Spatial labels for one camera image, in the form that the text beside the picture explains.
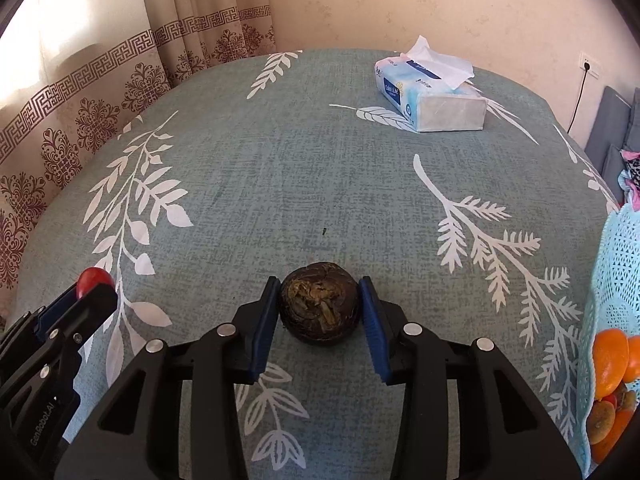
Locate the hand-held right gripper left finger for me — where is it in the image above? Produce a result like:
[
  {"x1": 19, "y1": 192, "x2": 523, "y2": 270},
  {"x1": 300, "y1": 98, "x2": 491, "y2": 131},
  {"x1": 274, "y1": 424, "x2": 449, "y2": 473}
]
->
[{"x1": 54, "y1": 276, "x2": 282, "y2": 480}]

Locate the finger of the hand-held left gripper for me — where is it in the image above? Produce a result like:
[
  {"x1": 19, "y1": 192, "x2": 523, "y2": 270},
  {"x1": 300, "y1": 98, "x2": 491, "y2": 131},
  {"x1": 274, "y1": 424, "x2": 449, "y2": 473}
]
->
[
  {"x1": 32, "y1": 285, "x2": 81, "y2": 329},
  {"x1": 45, "y1": 283, "x2": 118, "y2": 391}
]

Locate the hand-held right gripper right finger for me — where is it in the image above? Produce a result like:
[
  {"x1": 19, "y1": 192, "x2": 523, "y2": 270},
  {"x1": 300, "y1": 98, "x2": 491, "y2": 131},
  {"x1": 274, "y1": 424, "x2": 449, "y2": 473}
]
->
[{"x1": 357, "y1": 276, "x2": 583, "y2": 480}]

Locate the dark round dried fruit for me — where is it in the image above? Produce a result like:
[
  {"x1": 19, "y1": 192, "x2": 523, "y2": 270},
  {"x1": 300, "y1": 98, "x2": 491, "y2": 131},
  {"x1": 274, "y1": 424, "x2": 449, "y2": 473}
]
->
[{"x1": 278, "y1": 261, "x2": 362, "y2": 346}]

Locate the large orange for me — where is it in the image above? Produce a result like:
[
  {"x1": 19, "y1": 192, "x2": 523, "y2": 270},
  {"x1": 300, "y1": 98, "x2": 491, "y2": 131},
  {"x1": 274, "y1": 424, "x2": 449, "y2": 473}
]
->
[{"x1": 592, "y1": 329, "x2": 630, "y2": 401}]

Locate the round brown fruit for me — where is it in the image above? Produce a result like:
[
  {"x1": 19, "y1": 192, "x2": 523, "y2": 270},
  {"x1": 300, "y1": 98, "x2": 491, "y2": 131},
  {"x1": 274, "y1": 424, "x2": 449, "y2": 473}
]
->
[{"x1": 586, "y1": 401, "x2": 617, "y2": 445}]

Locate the light blue plastic basket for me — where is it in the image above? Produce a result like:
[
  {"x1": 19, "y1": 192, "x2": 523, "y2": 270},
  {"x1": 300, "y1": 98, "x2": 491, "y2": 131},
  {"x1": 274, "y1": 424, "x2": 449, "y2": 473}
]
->
[{"x1": 575, "y1": 200, "x2": 640, "y2": 467}]

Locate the tissue pack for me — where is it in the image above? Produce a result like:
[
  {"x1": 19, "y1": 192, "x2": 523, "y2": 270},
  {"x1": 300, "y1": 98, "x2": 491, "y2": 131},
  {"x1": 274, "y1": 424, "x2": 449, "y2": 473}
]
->
[{"x1": 374, "y1": 35, "x2": 489, "y2": 133}]

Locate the beige patterned curtain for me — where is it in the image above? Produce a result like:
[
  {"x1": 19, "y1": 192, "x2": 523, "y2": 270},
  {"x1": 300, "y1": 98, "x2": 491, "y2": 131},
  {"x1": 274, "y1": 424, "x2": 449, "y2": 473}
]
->
[{"x1": 0, "y1": 0, "x2": 277, "y2": 321}]

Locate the spotted pink cloth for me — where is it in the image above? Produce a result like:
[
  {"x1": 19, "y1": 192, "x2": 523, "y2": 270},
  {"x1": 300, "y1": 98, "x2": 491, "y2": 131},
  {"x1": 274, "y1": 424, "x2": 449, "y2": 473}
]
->
[{"x1": 620, "y1": 147, "x2": 640, "y2": 211}]

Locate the black power cable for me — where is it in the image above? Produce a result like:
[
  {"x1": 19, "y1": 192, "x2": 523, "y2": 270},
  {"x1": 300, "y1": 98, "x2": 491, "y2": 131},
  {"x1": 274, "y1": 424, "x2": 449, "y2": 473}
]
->
[{"x1": 567, "y1": 67, "x2": 590, "y2": 133}]

